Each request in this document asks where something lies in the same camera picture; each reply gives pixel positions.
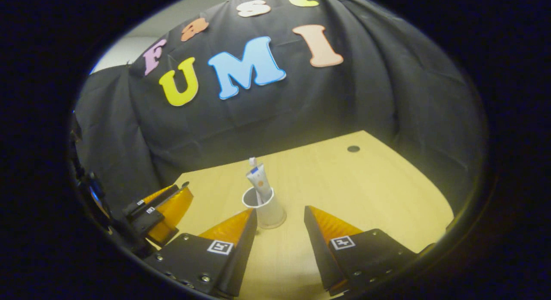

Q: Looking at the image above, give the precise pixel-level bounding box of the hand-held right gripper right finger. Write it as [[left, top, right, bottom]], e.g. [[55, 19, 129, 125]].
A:
[[304, 205, 435, 297]]

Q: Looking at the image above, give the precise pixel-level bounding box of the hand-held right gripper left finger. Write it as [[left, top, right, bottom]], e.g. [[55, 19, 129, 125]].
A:
[[144, 208, 258, 297]]

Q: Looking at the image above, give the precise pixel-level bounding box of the white cup with wooden handle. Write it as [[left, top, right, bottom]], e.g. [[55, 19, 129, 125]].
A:
[[242, 186, 287, 229]]

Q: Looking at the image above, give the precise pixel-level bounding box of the white toothpaste tube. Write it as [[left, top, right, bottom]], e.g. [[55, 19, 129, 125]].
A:
[[246, 164, 273, 204]]

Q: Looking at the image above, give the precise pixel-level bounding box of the light wooden desktop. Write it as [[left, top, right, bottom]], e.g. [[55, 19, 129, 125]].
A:
[[172, 130, 455, 300]]

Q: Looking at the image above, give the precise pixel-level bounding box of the black backdrop cloth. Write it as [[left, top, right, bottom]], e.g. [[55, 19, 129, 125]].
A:
[[73, 0, 487, 214]]

